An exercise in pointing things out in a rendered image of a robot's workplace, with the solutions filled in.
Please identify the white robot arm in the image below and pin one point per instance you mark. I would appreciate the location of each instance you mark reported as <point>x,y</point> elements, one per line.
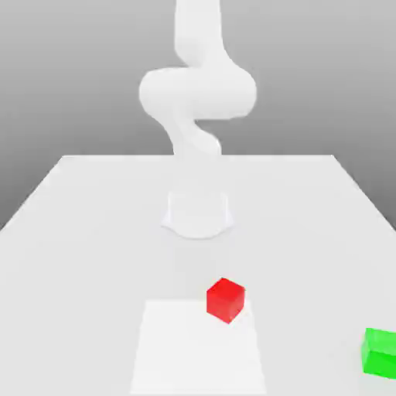
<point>198,92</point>

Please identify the small red cube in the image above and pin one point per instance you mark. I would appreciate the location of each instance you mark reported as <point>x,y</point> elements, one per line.
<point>225,300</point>

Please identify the small green cube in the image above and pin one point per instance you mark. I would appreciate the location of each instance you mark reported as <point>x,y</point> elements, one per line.
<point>380,354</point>

